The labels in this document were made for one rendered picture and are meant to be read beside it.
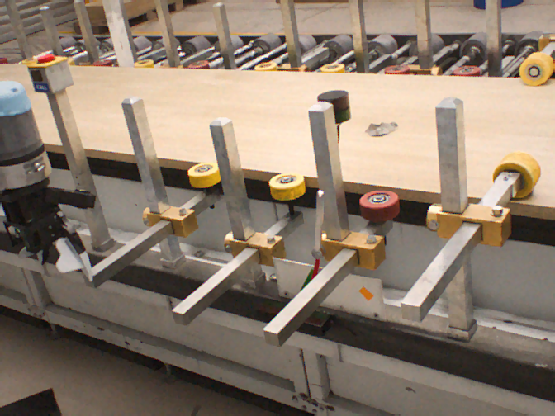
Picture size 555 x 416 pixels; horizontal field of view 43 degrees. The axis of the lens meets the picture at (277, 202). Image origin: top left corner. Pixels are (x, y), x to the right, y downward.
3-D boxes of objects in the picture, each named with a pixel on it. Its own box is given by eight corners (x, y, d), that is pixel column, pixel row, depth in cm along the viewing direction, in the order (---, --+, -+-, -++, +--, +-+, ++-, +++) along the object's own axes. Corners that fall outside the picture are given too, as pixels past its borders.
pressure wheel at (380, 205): (392, 257, 146) (387, 207, 141) (358, 250, 150) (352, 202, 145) (409, 238, 151) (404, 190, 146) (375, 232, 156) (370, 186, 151)
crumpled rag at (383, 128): (368, 138, 177) (367, 130, 176) (361, 130, 183) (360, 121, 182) (402, 131, 178) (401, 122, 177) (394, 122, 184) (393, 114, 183)
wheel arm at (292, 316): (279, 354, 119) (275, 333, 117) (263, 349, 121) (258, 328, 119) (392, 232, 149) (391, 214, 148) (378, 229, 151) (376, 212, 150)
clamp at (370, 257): (375, 271, 137) (372, 248, 135) (315, 259, 145) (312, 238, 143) (387, 257, 141) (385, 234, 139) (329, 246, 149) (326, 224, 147)
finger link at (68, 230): (72, 262, 127) (44, 223, 127) (80, 257, 128) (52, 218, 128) (81, 252, 124) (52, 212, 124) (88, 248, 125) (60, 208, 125)
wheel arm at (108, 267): (97, 292, 150) (91, 275, 148) (86, 289, 152) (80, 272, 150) (221, 201, 181) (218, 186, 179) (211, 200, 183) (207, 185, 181)
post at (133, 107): (177, 281, 177) (130, 100, 156) (168, 279, 179) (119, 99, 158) (187, 274, 179) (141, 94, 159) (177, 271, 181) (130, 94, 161)
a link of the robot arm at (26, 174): (25, 143, 126) (58, 148, 120) (34, 167, 128) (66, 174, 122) (-19, 163, 120) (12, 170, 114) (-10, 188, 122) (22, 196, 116)
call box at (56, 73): (54, 96, 168) (44, 65, 165) (35, 96, 172) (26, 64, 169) (76, 87, 173) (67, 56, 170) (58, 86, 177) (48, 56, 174)
